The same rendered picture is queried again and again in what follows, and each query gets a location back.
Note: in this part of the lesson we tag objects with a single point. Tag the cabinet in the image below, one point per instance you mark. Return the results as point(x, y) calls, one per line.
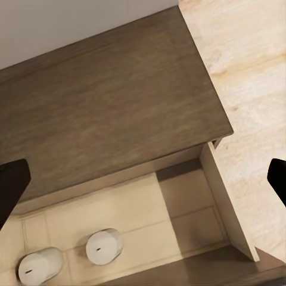
point(119, 131)

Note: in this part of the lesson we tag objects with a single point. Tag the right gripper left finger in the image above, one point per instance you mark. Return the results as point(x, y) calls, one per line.
point(14, 178)

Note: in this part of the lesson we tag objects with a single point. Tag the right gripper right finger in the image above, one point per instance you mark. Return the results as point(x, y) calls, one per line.
point(277, 177)

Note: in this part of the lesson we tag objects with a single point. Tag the pillar candle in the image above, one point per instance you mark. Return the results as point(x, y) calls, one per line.
point(41, 266)
point(104, 246)

